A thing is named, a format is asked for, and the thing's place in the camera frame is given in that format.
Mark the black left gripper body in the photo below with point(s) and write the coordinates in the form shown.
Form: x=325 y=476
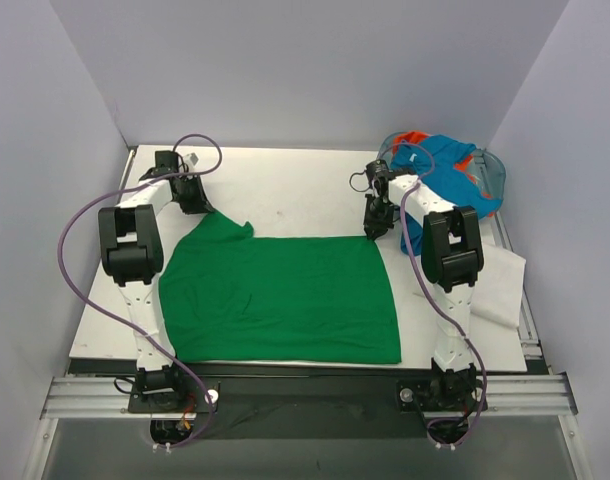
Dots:
x=192 y=195

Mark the orange t shirt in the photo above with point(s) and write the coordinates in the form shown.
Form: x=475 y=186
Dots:
x=410 y=139

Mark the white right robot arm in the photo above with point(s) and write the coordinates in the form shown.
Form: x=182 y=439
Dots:
x=444 y=243

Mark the blue t shirt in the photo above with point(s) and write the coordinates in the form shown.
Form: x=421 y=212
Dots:
x=445 y=170

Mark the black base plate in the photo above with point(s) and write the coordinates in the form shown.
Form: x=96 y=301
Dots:
x=296 y=403

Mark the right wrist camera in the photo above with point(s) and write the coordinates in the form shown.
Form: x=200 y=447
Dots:
x=377 y=169

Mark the white cloth sheet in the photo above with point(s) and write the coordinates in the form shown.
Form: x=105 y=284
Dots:
x=498 y=290

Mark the green t shirt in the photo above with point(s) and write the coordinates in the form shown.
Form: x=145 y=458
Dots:
x=229 y=295

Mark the clear blue plastic bin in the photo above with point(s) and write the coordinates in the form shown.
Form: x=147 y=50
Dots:
x=459 y=172

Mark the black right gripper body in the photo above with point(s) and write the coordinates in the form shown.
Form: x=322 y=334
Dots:
x=378 y=216

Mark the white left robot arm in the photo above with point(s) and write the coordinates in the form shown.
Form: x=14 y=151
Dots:
x=132 y=255

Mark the aluminium frame rail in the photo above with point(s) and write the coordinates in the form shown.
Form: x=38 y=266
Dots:
x=289 y=192

